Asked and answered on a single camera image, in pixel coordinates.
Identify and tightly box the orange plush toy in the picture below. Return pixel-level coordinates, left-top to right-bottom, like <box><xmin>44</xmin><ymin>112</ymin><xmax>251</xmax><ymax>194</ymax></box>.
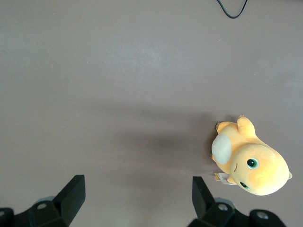
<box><xmin>210</xmin><ymin>114</ymin><xmax>293</xmax><ymax>197</ymax></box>

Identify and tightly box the black looped cable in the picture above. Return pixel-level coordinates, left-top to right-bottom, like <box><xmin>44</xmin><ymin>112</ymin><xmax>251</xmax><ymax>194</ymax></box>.
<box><xmin>216</xmin><ymin>0</ymin><xmax>249</xmax><ymax>19</ymax></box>

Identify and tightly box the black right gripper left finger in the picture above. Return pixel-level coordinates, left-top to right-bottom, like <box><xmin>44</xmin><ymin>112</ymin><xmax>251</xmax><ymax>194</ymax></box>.
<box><xmin>0</xmin><ymin>175</ymin><xmax>86</xmax><ymax>227</ymax></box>

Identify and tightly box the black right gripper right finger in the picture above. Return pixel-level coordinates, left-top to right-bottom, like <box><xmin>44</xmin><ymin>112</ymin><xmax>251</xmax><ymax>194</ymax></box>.
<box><xmin>187</xmin><ymin>176</ymin><xmax>287</xmax><ymax>227</ymax></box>

